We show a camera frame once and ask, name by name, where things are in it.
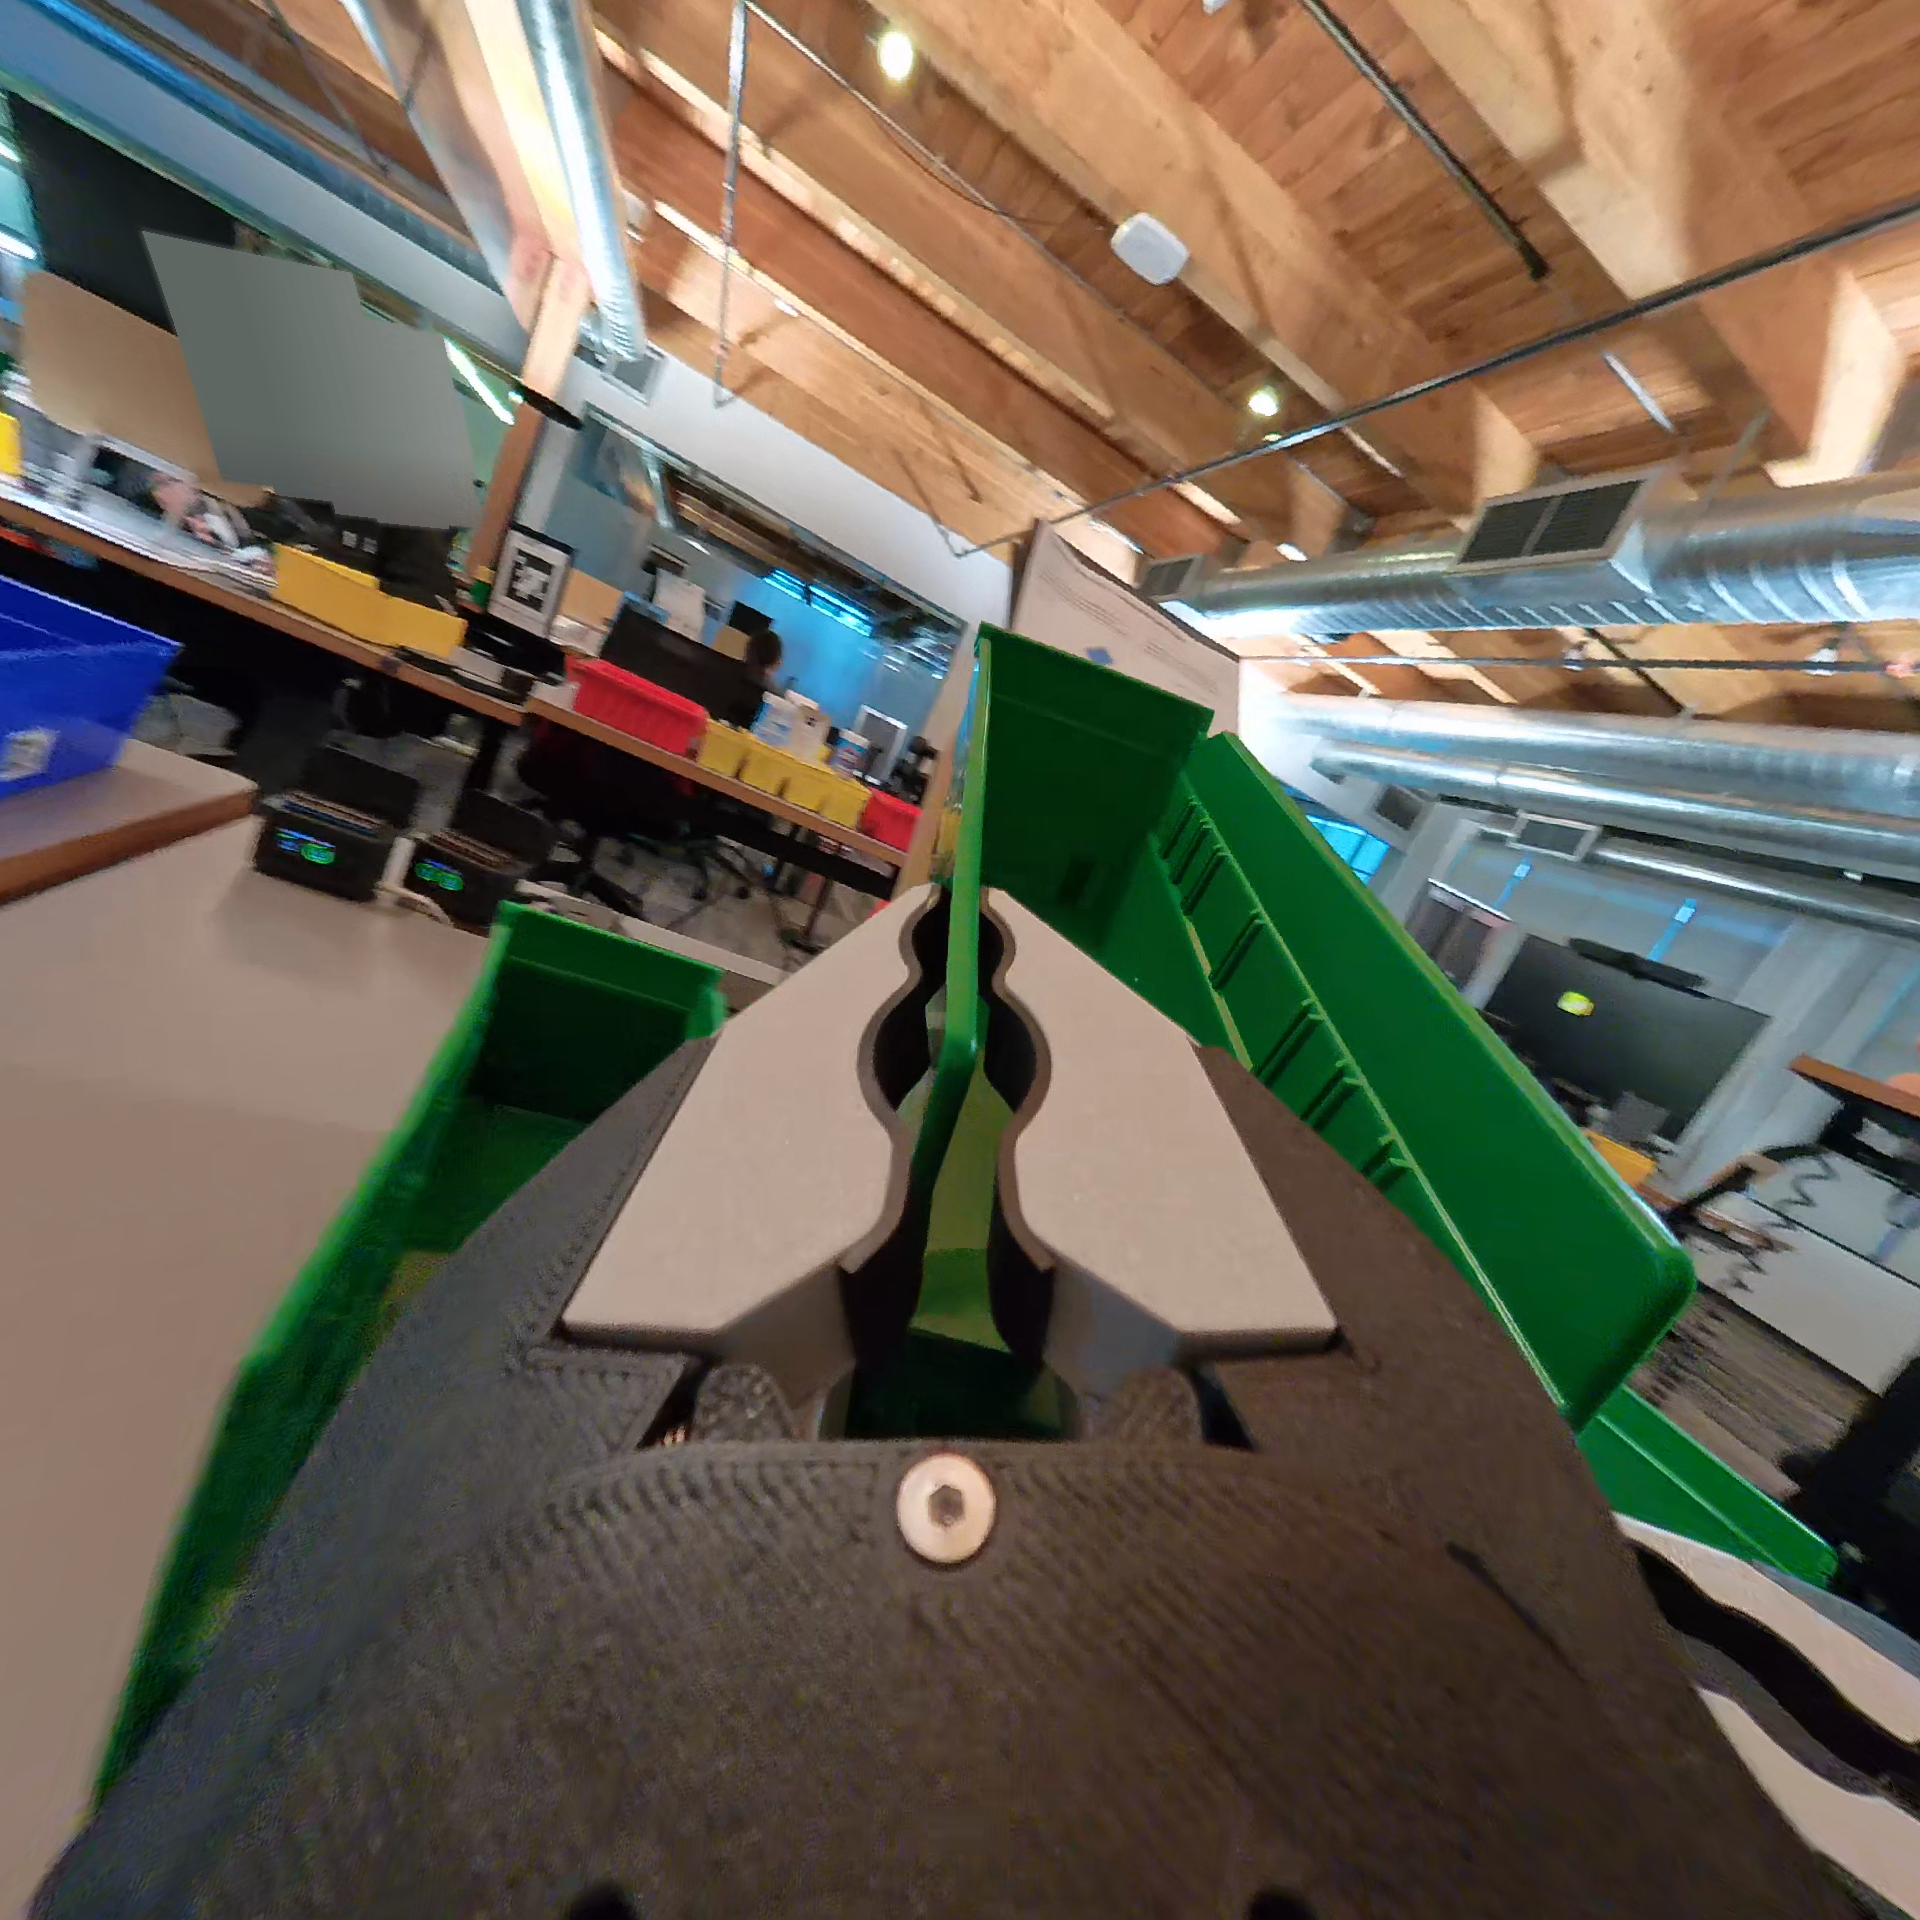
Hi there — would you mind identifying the printed instruction sheet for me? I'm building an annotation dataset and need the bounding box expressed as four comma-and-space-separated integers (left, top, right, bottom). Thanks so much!
1012, 527, 1244, 723

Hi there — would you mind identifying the green plastic bin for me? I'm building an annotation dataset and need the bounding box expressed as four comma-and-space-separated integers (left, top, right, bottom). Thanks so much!
89, 897, 1842, 1808
900, 621, 1700, 1433

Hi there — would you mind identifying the blue plastic bin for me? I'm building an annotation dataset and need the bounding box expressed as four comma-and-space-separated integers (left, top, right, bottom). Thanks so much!
0, 573, 186, 800

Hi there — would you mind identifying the black-white marker sign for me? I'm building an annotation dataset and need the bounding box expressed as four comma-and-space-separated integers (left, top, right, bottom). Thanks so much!
488, 527, 576, 640

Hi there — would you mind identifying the cardboard panel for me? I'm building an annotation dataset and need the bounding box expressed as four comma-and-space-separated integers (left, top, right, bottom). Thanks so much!
19, 269, 212, 482

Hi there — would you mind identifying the long wooden workbench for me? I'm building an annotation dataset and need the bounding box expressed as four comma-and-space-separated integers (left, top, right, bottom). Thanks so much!
0, 496, 922, 880

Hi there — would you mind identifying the wood-edged grey table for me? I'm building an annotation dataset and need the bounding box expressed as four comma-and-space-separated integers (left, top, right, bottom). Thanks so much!
0, 737, 260, 905

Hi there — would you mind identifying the large red bin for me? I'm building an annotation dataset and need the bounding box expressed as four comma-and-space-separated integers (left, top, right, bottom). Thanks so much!
564, 656, 712, 757

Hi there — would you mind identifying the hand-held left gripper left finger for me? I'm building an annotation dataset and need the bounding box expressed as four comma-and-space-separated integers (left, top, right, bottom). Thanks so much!
557, 882, 954, 1433

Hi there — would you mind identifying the silver spiral duct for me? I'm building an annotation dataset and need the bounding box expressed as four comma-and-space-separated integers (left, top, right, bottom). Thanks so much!
1155, 477, 1920, 640
509, 0, 649, 361
1241, 692, 1920, 864

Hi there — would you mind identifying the large black television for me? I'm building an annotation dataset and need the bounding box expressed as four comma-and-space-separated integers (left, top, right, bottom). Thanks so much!
1476, 933, 1776, 1149

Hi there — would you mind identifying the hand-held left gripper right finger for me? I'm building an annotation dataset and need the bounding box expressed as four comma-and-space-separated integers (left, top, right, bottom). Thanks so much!
978, 888, 1339, 1413

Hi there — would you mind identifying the black computer monitor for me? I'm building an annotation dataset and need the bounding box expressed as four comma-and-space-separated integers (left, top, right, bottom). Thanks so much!
600, 599, 759, 723

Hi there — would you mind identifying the large yellow bin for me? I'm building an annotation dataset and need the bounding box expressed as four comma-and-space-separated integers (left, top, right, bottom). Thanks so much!
269, 545, 472, 656

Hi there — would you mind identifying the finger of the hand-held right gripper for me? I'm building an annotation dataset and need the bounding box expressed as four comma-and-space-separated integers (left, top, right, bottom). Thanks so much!
1617, 1516, 1920, 1729
1687, 1650, 1920, 1920

